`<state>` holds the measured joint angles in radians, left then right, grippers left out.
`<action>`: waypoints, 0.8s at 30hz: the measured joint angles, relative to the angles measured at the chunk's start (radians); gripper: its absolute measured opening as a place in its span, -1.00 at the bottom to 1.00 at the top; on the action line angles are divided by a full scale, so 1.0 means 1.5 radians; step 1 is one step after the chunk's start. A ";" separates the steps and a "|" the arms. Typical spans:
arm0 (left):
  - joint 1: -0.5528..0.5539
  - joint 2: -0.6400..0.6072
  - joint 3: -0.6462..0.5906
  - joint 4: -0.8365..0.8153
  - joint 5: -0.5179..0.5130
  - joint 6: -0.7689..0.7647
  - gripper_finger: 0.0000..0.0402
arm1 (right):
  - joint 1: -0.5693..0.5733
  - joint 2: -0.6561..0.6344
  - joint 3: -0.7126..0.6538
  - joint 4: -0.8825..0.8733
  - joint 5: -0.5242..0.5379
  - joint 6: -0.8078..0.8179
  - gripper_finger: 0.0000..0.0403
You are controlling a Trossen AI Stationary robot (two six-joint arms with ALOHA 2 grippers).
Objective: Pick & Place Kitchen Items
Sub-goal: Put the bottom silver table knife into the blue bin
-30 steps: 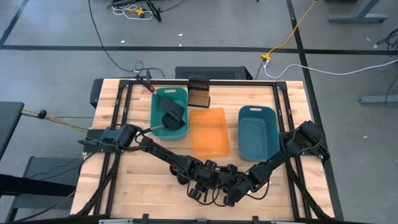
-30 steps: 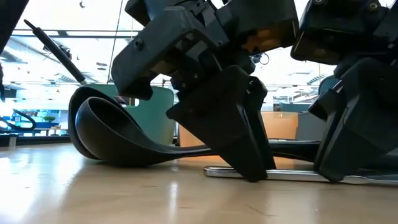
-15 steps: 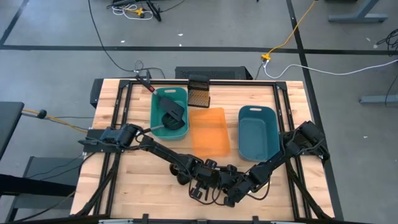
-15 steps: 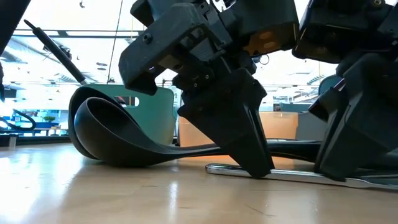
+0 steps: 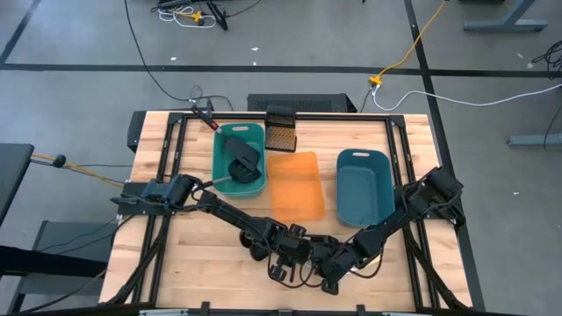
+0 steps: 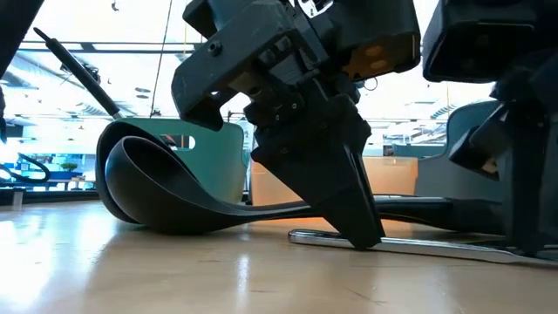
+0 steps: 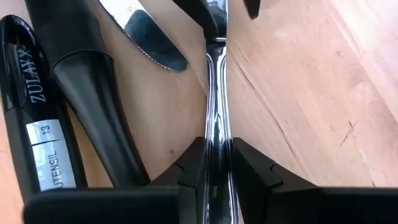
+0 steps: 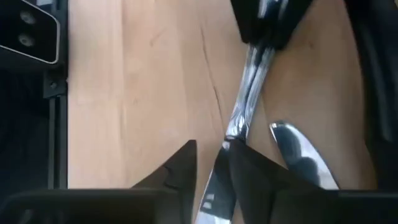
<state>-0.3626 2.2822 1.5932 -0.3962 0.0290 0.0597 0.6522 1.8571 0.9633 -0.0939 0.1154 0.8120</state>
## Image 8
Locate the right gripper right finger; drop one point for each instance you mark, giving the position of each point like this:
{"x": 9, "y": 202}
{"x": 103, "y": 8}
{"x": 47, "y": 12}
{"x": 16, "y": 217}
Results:
{"x": 264, "y": 186}

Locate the black aluminium rig frame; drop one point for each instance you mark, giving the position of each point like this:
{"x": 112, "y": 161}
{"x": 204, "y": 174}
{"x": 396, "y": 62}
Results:
{"x": 59, "y": 140}

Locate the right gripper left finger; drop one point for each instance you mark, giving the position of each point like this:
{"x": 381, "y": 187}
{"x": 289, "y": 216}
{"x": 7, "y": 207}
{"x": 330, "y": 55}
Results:
{"x": 183, "y": 174}

